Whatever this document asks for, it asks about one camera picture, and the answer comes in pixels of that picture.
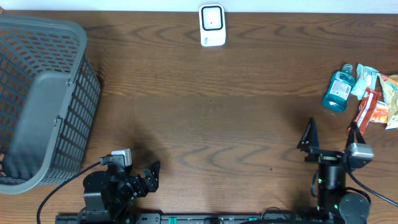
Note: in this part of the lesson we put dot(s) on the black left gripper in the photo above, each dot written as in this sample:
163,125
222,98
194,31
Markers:
150,182

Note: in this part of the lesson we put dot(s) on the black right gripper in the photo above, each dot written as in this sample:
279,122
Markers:
323,155

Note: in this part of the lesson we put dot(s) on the teal mouthwash bottle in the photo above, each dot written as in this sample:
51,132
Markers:
339,90

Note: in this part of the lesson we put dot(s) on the small orange tissue pack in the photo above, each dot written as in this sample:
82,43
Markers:
380,113

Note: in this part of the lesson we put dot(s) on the orange snack bar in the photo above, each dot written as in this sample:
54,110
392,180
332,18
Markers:
366,109

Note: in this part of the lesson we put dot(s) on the pale wet wipes pack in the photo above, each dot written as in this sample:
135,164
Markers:
366,77

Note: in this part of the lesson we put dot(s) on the yellow snack bag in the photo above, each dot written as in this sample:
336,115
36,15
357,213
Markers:
389,91

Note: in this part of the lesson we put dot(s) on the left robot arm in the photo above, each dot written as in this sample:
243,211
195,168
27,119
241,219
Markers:
108,193

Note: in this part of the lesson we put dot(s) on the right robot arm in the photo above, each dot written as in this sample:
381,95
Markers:
336,202

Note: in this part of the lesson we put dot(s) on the white barcode scanner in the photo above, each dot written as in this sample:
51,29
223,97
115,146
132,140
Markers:
212,25

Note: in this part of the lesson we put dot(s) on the grey plastic basket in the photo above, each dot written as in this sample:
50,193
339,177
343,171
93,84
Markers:
49,98

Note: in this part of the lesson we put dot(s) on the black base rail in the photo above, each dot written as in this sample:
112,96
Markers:
274,217

